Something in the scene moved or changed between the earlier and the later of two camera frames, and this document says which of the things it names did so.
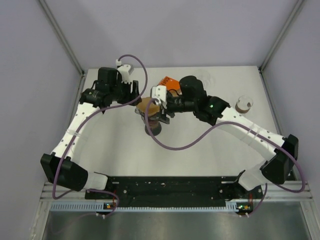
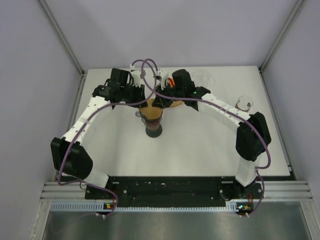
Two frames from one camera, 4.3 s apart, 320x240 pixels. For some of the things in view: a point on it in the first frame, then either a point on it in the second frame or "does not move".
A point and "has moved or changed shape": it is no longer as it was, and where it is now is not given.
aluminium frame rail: [290, 191] does not move
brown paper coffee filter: [153, 108] has moved or changed shape
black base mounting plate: [129, 190] does not move
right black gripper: [163, 117] → [160, 101]
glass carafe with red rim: [155, 126] does not move
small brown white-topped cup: [243, 104] does not move
